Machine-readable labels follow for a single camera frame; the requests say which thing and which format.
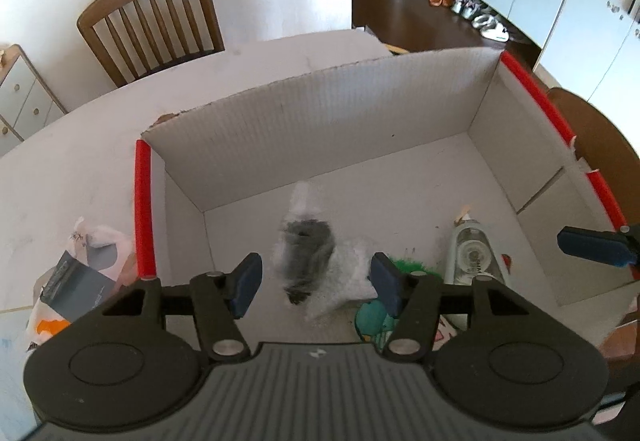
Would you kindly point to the pale blue stickered cabinet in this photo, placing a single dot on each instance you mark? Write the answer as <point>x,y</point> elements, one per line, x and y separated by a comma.
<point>595,21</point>

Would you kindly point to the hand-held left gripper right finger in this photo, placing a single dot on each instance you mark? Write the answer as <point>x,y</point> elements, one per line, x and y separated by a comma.
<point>387,283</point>

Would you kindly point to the teal cartoon toy packet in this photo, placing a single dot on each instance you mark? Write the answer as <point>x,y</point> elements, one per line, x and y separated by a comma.
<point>372,321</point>

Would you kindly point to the white plastic bag with packet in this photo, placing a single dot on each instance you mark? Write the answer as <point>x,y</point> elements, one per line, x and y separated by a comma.
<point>85,271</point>

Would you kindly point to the row of white sneakers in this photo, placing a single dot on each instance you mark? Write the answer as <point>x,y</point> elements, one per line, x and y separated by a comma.
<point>480,16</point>

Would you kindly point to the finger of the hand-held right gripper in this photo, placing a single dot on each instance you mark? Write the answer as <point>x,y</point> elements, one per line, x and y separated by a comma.
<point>592,245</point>

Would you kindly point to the red cardboard box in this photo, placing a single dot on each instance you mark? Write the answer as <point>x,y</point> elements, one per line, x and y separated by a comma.
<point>350,131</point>

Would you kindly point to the yellow stool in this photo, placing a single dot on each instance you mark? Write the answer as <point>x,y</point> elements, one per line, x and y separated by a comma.
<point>397,50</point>

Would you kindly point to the brown wooden slat-back chair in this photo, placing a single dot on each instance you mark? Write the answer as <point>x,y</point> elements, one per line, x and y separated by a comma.
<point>150,26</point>
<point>595,121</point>

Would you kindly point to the white and wood sideboard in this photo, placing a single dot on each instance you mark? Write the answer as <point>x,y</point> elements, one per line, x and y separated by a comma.
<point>25,96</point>

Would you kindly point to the green feather toy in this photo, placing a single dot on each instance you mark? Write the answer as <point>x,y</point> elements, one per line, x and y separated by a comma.
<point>417,266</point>

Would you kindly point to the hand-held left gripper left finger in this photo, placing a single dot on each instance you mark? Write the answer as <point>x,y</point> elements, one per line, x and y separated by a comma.
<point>247,283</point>

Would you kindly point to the dark item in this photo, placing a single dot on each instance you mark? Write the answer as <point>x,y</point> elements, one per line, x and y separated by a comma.
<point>307,246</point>

